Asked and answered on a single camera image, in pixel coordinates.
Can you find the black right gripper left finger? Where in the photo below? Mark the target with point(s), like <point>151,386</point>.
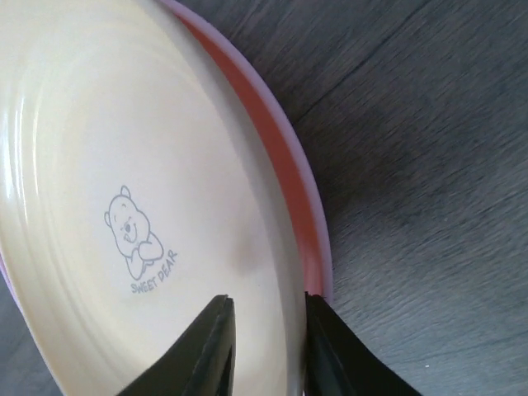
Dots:
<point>200,362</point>

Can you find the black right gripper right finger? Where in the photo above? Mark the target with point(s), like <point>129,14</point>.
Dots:
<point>338,363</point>

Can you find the beige bear plate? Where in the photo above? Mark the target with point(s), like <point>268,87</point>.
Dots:
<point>144,185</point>

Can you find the pink bear plate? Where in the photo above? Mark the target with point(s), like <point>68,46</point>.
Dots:
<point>284,165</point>

